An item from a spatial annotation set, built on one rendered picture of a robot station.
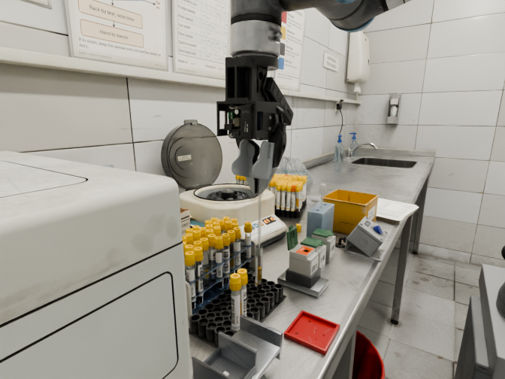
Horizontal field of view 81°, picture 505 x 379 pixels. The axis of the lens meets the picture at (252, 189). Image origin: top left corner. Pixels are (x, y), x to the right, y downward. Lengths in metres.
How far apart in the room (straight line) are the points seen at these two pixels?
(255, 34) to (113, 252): 0.36
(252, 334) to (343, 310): 0.20
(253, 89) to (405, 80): 2.56
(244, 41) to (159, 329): 0.37
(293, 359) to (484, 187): 2.63
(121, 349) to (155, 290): 0.04
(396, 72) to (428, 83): 0.27
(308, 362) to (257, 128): 0.34
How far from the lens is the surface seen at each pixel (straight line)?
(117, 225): 0.17
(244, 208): 0.78
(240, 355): 0.41
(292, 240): 0.62
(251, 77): 0.45
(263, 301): 0.55
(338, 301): 0.62
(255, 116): 0.42
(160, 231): 0.19
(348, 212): 0.89
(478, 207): 3.02
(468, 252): 3.13
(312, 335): 0.53
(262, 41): 0.46
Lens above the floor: 1.21
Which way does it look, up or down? 14 degrees down
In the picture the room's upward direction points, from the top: straight up
